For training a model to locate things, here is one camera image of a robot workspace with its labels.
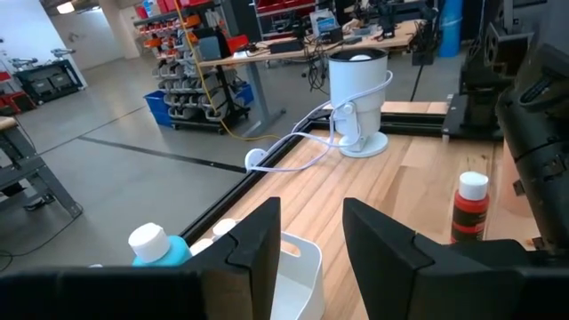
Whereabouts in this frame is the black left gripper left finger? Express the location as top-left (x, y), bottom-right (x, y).
top-left (180, 196), bottom-right (282, 320)

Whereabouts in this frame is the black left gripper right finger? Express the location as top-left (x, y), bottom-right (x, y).
top-left (341, 197), bottom-right (528, 320)

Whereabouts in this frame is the large turquoise paint bottle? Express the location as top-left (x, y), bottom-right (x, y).
top-left (127, 221), bottom-right (193, 268)

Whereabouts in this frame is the small red paint bottle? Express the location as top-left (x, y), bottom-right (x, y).
top-left (450, 171), bottom-right (491, 244)

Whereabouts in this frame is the blue plastic storage bin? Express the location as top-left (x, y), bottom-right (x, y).
top-left (234, 82), bottom-right (255, 107)
top-left (143, 90), bottom-right (173, 129)

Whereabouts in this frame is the rolling rack of grey bins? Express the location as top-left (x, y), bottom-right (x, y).
top-left (132, 0), bottom-right (251, 135)

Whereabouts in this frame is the red box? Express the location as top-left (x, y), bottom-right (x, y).
top-left (226, 34), bottom-right (250, 54)

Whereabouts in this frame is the wooden workbench desk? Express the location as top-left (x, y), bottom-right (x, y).
top-left (197, 18), bottom-right (422, 140)

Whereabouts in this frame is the blue waste bin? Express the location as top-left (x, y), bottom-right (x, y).
top-left (437, 0), bottom-right (464, 59)

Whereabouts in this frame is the grey metal workbench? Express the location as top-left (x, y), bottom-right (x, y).
top-left (0, 115), bottom-right (84, 220)

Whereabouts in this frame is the black equipment crate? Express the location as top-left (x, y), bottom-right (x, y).
top-left (12, 59), bottom-right (84, 107)

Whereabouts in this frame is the white camera cable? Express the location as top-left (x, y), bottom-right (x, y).
top-left (244, 69), bottom-right (395, 174)

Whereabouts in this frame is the white round cable puck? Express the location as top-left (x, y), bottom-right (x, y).
top-left (244, 148), bottom-right (269, 173)

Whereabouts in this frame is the white cylindrical camera stand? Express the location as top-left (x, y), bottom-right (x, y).
top-left (327, 47), bottom-right (395, 159)

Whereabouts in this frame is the yellow extension cable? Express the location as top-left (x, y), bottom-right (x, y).
top-left (174, 0), bottom-right (282, 143)

